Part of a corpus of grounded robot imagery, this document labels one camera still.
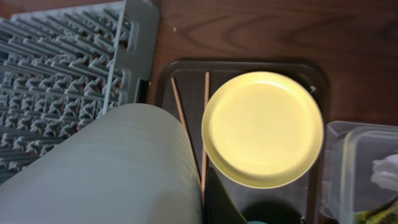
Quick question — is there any grey dish rack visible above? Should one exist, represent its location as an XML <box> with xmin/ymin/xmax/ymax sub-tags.
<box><xmin>1</xmin><ymin>0</ymin><xmax>160</xmax><ymax>182</ymax></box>

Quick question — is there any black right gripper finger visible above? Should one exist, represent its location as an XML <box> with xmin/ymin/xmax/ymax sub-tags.
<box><xmin>204</xmin><ymin>167</ymin><xmax>248</xmax><ymax>224</ymax></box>

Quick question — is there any wooden chopstick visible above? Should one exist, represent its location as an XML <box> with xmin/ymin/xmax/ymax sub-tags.
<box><xmin>201</xmin><ymin>72</ymin><xmax>210</xmax><ymax>203</ymax></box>
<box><xmin>170</xmin><ymin>77</ymin><xmax>201</xmax><ymax>185</ymax></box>

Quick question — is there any right wooden chopstick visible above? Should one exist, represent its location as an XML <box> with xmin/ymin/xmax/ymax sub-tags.
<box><xmin>201</xmin><ymin>72</ymin><xmax>210</xmax><ymax>203</ymax></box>

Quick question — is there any white paper napkin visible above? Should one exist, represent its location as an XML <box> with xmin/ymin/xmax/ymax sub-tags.
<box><xmin>371</xmin><ymin>154</ymin><xmax>397</xmax><ymax>191</ymax></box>

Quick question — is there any light blue bowl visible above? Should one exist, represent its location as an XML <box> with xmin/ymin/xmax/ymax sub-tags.
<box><xmin>248</xmin><ymin>221</ymin><xmax>268</xmax><ymax>224</ymax></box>

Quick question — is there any clear plastic bin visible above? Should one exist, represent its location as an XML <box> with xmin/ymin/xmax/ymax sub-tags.
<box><xmin>319</xmin><ymin>121</ymin><xmax>397</xmax><ymax>223</ymax></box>

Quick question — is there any yellow plastic plate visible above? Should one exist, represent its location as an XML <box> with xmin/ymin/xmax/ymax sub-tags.
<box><xmin>203</xmin><ymin>72</ymin><xmax>324</xmax><ymax>189</ymax></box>

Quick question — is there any left wooden chopstick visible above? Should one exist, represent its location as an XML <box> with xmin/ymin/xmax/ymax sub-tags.
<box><xmin>170</xmin><ymin>77</ymin><xmax>201</xmax><ymax>185</ymax></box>

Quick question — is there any white plastic cup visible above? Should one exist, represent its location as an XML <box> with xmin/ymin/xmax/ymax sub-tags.
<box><xmin>1</xmin><ymin>103</ymin><xmax>203</xmax><ymax>223</ymax></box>

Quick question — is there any green yellow snack wrapper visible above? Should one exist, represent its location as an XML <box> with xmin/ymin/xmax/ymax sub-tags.
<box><xmin>354</xmin><ymin>199</ymin><xmax>397</xmax><ymax>224</ymax></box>

